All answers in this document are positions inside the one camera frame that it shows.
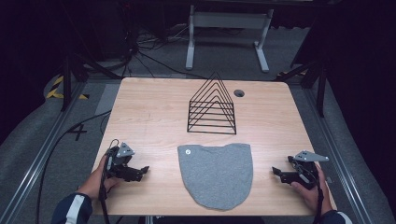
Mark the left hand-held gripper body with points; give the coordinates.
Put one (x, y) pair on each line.
(123, 163)

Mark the white metal desk frame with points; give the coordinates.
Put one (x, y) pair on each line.
(229, 34)

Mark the yellow black floor tape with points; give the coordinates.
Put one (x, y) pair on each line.
(63, 90)

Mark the grey knit hat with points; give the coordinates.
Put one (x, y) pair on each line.
(216, 174)

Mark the person's right hand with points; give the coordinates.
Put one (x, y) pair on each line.
(311, 193)

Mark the aluminium floor rail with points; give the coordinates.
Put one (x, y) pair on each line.
(40, 155)
(342, 155)

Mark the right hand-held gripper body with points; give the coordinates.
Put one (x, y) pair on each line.
(301, 171)

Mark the black metal stand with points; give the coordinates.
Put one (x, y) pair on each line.
(311, 77)
(79, 71)

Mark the person's left hand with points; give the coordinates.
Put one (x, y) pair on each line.
(99, 180)

